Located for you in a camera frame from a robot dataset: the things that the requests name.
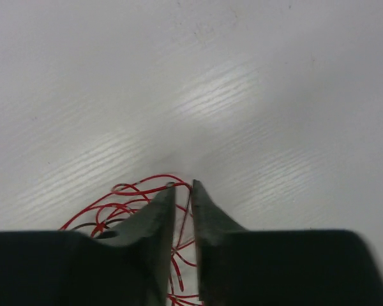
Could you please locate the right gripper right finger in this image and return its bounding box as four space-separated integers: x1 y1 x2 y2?
191 180 383 305

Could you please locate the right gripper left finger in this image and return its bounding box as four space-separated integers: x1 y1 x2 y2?
0 186 176 305

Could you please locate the orange wire bundle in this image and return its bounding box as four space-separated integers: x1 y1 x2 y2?
59 173 205 306

